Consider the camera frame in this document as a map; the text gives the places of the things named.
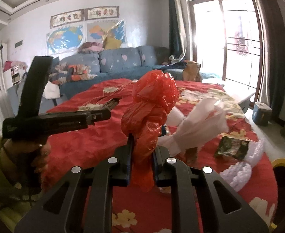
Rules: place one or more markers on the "right framed calligraphy picture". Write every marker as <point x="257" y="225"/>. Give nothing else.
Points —
<point x="101" y="12"/>

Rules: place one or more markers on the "dark green curtain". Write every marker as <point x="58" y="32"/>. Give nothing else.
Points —
<point x="175" y="40"/>

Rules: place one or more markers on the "yellow cushion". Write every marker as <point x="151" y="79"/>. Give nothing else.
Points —
<point x="112" y="43"/>

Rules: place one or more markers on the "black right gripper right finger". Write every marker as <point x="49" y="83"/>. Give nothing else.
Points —
<point x="202" y="201"/>

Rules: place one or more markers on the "small blue storage stool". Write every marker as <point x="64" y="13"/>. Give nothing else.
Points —
<point x="261" y="114"/>

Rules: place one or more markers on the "glass balcony door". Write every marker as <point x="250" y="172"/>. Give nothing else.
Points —
<point x="227" y="42"/>

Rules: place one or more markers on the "china map poster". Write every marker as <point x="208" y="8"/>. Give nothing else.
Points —
<point x="98" y="31"/>

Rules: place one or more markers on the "pink folded blanket pile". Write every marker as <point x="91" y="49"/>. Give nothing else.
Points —
<point x="90" y="47"/>

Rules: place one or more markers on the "dark green snack packet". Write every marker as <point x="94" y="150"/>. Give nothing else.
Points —
<point x="232" y="147"/>

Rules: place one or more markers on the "left framed calligraphy picture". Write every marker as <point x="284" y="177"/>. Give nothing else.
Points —
<point x="66" y="18"/>

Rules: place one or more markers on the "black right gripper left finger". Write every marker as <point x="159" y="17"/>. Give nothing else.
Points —
<point x="82" y="200"/>

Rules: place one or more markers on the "person's left hand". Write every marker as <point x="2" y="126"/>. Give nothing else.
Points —
<point x="39" y="155"/>

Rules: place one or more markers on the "brown paper bag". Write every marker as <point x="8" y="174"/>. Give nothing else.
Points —
<point x="191" y="72"/>

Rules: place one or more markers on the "blue grey sofa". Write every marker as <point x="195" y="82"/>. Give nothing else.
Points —
<point x="129" y="63"/>

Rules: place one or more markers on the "white coffee table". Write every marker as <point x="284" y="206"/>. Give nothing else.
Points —
<point x="240" y="92"/>

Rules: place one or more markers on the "red floral blanket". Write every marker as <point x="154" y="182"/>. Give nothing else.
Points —
<point x="132" y="209"/>

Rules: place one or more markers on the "framed calligraphy picture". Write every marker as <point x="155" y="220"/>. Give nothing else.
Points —
<point x="66" y="18"/>
<point x="101" y="12"/>

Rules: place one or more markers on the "world map poster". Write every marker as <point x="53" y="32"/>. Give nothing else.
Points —
<point x="64" y="39"/>

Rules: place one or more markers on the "pile of colourful clothes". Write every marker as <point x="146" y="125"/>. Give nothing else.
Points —
<point x="65" y="73"/>

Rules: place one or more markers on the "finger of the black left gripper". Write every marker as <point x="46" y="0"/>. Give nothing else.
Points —
<point x="94" y="116"/>
<point x="34" y="86"/>

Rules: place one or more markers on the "green sleeved left forearm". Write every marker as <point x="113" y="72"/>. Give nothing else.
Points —
<point x="15" y="201"/>

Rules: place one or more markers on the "red plastic bag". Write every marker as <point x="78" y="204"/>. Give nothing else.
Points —
<point x="154" y="95"/>

